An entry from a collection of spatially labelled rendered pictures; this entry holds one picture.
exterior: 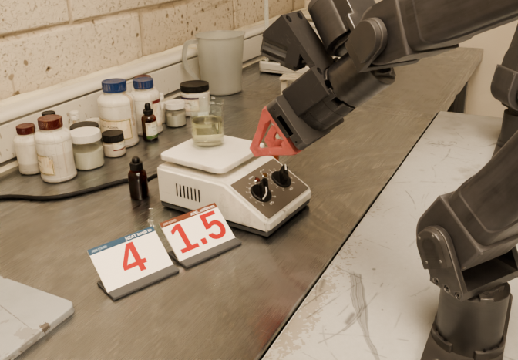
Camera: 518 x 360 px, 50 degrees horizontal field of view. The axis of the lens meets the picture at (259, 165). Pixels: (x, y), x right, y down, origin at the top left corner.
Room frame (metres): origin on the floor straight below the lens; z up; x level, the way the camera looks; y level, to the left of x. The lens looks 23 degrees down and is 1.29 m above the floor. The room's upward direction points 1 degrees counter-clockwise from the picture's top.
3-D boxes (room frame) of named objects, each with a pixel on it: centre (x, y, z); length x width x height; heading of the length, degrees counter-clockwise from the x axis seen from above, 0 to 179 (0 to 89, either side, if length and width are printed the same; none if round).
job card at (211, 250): (0.66, 0.08, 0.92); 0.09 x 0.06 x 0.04; 130
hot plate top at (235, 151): (0.80, 0.07, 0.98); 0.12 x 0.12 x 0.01; 57
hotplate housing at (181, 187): (0.78, 0.05, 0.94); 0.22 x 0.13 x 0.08; 57
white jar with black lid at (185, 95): (1.27, 0.14, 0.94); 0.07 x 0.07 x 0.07
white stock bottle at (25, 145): (0.94, 0.41, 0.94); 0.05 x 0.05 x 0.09
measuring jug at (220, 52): (1.46, 0.11, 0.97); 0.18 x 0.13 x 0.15; 120
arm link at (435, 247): (0.46, -0.20, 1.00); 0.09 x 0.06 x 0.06; 119
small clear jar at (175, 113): (1.18, 0.18, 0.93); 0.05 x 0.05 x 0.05
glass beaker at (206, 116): (0.81, 0.08, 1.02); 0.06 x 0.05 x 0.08; 47
